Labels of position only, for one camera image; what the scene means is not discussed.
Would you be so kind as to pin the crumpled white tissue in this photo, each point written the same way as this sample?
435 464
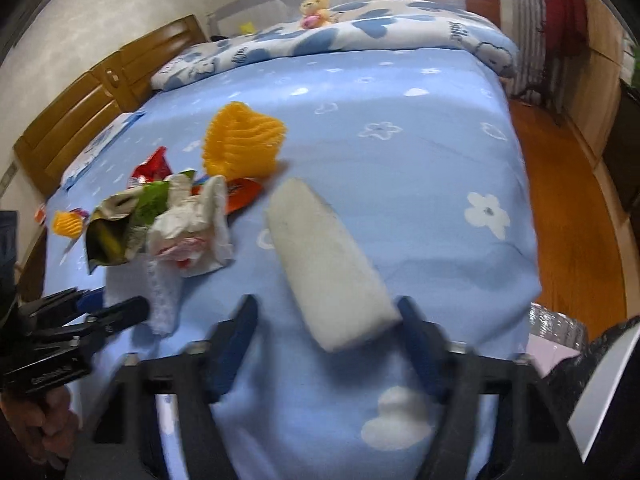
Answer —
197 232

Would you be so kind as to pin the green and silver snack bag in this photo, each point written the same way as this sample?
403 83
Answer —
117 227

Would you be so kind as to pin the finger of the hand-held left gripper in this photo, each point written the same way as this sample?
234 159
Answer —
120 314
67 301

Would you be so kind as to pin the white foam net sleeve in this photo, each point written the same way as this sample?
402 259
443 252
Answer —
162 302

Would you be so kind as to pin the wooden headboard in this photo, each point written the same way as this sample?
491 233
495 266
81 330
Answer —
75 115

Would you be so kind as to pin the fruit in yellow foam net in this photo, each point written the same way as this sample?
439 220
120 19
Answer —
67 223

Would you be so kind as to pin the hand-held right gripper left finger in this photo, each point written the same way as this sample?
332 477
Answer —
234 347

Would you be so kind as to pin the blue flower bed sheet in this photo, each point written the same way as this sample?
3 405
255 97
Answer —
400 160

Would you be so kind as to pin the grey curtain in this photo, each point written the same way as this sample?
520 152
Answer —
525 25

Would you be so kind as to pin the white quilt with blue hearts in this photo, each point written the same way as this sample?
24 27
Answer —
400 25

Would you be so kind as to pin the large yellow foam net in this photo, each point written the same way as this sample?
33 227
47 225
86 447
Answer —
240 140

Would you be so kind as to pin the red jacket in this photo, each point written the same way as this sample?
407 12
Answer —
557 0

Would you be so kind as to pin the red snack wrapper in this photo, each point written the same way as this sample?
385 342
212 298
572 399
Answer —
151 167

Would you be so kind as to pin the white foam block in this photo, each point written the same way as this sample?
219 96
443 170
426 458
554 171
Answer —
327 270

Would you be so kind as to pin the small teddy bear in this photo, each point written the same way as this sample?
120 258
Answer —
315 10

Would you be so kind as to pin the white bin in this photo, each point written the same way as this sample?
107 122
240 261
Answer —
610 390

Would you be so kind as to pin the orange snack wrapper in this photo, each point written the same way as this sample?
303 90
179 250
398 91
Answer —
242 196

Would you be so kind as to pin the wooden wardrobe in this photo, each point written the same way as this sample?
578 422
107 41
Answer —
600 60

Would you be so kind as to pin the small yellow toy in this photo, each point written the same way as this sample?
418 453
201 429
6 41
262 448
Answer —
246 28

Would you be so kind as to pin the purple candy wrapper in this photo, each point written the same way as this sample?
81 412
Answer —
83 216

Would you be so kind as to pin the person's left hand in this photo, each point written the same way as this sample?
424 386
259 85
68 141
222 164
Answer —
52 422

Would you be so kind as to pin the silver foil bag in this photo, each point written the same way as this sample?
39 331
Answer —
555 325

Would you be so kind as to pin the blue and white pillow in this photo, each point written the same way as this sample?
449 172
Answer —
102 142

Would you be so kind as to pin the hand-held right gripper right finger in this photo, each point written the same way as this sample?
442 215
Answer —
419 352

